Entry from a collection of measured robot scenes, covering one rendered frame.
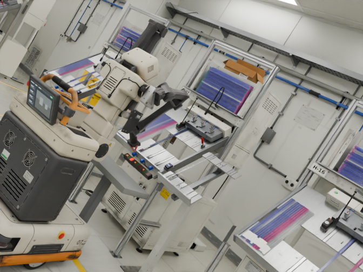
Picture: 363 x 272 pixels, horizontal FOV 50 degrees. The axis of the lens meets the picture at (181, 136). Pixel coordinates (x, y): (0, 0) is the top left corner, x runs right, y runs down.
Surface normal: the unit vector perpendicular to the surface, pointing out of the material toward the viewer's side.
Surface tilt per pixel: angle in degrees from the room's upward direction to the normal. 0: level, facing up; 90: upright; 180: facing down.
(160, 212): 90
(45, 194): 90
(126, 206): 90
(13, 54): 90
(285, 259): 44
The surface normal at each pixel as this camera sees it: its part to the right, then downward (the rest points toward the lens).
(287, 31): -0.57, -0.29
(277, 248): -0.02, -0.80
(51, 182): 0.71, 0.49
